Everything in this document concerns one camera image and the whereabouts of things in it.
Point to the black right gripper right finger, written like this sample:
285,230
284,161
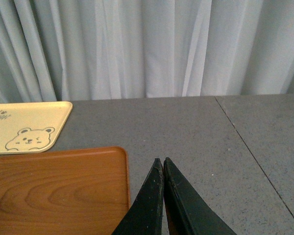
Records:
187,213

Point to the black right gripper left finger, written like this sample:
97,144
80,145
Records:
145,215

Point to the brown wooden tray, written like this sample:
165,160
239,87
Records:
73,192

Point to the yellow bear tray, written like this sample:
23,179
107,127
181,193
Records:
31,127

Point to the grey pleated curtain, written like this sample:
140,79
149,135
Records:
53,50

